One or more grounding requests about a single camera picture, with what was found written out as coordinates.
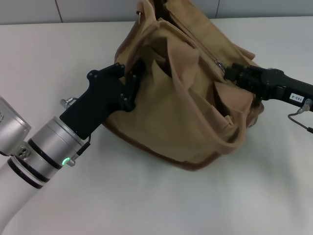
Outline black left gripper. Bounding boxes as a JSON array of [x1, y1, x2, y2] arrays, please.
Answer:
[[60, 63, 138, 140]]

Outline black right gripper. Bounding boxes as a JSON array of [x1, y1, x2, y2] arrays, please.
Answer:
[[224, 62, 313, 109]]

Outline silver metal zipper pull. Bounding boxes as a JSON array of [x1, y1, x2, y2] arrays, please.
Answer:
[[215, 60, 227, 73]]

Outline khaki canvas food bag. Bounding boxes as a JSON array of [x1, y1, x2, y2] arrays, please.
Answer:
[[101, 0, 266, 172]]

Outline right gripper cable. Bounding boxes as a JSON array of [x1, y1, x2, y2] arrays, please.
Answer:
[[288, 98, 313, 135]]

